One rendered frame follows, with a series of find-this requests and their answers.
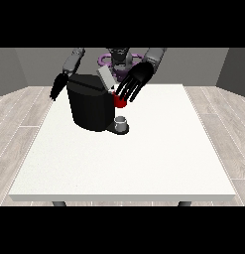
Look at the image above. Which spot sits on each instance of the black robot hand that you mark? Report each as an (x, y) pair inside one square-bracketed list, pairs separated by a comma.
[(136, 79), (58, 84)]

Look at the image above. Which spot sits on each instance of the red pod holder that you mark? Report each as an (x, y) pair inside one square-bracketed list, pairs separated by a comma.
[(119, 101)]

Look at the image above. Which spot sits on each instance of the pale grey machine lid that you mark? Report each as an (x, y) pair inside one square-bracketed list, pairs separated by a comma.
[(106, 77)]

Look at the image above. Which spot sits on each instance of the black coffee machine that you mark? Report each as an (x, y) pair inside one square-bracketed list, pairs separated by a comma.
[(90, 103)]

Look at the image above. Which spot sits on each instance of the grey robot trunk purple rings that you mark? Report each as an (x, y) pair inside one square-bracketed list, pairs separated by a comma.
[(121, 61)]

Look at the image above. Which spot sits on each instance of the small grey cup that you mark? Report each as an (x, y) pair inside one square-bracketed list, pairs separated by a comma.
[(120, 123)]

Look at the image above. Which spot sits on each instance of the dark table leg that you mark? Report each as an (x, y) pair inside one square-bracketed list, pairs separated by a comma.
[(59, 203), (184, 203)]

